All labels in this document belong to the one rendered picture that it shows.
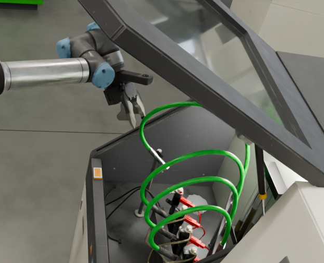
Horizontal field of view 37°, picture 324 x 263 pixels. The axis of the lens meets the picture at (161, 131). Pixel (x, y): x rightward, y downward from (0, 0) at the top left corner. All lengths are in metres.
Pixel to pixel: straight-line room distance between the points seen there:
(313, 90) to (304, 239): 0.67
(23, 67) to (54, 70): 0.09
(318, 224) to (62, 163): 2.35
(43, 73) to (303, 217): 0.76
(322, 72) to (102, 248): 0.96
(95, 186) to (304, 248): 0.92
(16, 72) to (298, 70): 0.93
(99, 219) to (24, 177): 1.48
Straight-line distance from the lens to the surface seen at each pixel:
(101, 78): 1.45
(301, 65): 1.77
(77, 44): 1.54
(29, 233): 2.84
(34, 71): 1.35
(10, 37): 4.43
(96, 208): 1.73
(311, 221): 1.10
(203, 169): 2.03
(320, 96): 1.63
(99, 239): 1.65
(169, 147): 1.91
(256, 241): 1.23
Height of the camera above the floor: 2.25
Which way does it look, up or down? 38 degrees down
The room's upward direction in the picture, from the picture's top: 17 degrees clockwise
